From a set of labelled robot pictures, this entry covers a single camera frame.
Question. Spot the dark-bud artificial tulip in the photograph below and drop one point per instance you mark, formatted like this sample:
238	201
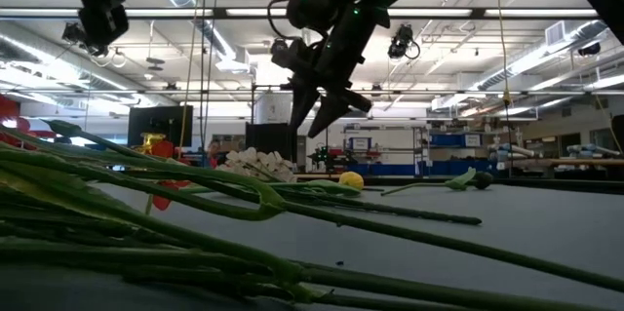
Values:
482	180

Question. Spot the wooden workbench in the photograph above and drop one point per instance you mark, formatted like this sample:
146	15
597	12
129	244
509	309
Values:
575	161

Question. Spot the white cylinder tank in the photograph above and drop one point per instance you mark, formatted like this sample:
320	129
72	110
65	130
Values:
273	108

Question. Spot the white artificial flower bunch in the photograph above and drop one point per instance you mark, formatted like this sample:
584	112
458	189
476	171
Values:
253	160

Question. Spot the black monitor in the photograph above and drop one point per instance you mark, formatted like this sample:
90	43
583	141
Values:
161	121

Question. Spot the row of blue bins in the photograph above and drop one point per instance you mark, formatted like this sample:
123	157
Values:
429	168

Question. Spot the small robot with green lights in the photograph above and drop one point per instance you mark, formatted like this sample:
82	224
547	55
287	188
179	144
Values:
322	156

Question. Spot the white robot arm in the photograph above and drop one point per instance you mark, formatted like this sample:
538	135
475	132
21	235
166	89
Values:
592	150
517	150

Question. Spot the white framed sign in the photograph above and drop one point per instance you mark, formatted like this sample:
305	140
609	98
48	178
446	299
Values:
360	143

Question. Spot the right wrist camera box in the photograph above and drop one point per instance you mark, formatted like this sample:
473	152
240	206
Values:
292	57

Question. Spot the black metal frame rig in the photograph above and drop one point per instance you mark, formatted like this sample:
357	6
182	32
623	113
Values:
265	87

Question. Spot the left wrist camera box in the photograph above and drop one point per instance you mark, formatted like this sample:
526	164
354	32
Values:
103	26

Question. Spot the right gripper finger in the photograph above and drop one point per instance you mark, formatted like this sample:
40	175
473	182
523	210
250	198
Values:
302	104
325	116

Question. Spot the yellow artificial tulip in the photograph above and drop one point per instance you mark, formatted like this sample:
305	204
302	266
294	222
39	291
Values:
351	180

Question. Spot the person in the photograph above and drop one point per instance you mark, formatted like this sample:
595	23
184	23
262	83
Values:
213	152

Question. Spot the black ceiling projector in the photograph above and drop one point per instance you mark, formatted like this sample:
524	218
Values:
72	33

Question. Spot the black ceiling dome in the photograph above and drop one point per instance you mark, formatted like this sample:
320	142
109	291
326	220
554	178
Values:
590	49

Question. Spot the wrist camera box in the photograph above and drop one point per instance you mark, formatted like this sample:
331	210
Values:
103	26
292	57

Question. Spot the blue shelf bins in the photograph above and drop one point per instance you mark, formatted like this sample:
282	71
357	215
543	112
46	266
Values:
448	140

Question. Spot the black cabinet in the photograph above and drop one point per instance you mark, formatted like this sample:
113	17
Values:
270	140

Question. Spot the pile of green flower stems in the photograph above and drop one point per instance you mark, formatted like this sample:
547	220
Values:
49	189

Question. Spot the overhead LED light bar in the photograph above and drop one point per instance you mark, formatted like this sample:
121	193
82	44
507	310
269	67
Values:
219	12

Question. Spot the white air vent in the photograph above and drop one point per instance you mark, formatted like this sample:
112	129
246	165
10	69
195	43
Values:
555	33

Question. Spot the yellow faceted vase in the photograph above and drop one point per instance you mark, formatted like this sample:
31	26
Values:
152	140

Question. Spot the black table frame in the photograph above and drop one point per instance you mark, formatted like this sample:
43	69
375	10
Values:
536	183

